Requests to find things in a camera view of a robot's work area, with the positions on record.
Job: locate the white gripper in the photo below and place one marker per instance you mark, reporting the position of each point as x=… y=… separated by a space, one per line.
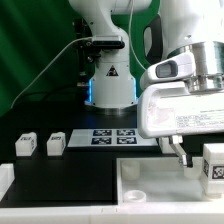
x=169 y=110

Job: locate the white square tabletop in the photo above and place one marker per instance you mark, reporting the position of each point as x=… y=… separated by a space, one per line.
x=161 y=180

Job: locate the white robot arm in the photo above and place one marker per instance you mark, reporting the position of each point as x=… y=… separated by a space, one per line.
x=195 y=26

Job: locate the white tag sheet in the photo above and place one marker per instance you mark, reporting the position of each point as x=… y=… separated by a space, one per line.
x=108 y=137

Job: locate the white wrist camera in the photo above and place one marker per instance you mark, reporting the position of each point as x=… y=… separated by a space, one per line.
x=175 y=68

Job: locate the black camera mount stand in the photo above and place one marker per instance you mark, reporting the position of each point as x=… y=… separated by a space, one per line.
x=86 y=53

